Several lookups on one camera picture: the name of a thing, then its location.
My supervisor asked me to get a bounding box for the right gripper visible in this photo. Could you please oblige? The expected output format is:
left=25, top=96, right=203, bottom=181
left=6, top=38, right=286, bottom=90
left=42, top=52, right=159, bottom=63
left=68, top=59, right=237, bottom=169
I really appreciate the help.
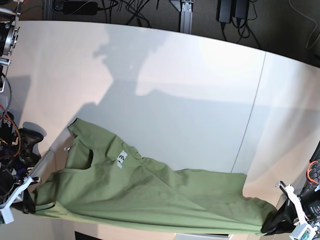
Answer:
left=0, top=170, right=40, bottom=214

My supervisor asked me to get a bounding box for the black game controller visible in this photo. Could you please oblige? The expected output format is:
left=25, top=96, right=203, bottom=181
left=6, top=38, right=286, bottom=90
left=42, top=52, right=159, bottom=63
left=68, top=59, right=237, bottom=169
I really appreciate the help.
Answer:
left=19, top=127, right=44, bottom=167

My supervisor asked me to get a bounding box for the black cable bundle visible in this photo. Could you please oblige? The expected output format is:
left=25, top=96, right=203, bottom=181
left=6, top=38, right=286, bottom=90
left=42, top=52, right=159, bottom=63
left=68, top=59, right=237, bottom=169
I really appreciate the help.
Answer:
left=219, top=9, right=262, bottom=51

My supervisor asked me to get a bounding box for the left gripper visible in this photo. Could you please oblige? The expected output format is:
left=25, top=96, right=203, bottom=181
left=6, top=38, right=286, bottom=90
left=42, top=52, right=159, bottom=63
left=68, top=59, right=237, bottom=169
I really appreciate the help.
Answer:
left=260, top=181, right=320, bottom=236

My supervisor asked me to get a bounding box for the white cable on floor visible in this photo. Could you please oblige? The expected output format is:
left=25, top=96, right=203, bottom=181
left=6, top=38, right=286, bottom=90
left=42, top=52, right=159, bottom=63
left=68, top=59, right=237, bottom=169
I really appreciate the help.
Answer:
left=287, top=0, right=320, bottom=51

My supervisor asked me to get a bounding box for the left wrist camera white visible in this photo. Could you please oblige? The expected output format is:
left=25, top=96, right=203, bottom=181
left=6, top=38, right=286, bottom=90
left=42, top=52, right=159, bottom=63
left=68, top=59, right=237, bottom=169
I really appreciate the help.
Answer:
left=289, top=223, right=318, bottom=240

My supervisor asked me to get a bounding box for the aluminium table leg post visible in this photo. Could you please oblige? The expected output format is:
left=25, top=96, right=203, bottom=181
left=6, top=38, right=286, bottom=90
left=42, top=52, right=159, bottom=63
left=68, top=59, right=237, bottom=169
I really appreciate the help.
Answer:
left=179, top=0, right=194, bottom=34

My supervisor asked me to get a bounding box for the grey partition panel left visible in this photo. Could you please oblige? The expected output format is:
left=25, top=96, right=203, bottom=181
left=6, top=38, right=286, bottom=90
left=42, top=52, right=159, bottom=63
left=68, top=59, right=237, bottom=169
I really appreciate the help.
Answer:
left=29, top=149, right=68, bottom=183

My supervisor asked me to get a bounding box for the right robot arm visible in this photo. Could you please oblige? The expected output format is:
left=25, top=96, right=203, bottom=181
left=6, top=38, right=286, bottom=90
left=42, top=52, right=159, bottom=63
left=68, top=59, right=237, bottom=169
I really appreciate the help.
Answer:
left=0, top=0, right=43, bottom=218

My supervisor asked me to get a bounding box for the black power adapter brick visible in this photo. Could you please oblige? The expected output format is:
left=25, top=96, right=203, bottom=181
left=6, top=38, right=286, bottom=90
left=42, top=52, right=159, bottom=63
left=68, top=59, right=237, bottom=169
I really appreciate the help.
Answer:
left=216, top=0, right=234, bottom=24

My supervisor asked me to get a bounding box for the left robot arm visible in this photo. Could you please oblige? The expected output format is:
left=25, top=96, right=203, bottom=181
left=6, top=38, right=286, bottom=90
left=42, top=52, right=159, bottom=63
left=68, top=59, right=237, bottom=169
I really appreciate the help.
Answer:
left=261, top=145, right=320, bottom=240

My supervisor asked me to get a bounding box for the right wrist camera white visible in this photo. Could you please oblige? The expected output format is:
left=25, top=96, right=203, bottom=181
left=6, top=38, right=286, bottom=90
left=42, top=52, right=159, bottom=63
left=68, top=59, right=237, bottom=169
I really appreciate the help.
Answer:
left=0, top=208, right=14, bottom=225

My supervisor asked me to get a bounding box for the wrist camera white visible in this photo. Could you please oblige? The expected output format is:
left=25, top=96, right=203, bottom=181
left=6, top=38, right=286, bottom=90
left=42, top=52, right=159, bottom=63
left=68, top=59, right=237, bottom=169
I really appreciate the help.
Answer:
left=0, top=208, right=14, bottom=225
left=289, top=223, right=318, bottom=240

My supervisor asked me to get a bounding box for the green t-shirt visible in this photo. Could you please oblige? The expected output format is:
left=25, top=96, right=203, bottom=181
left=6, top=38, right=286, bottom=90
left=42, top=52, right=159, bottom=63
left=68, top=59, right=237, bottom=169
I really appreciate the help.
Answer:
left=31, top=118, right=276, bottom=234

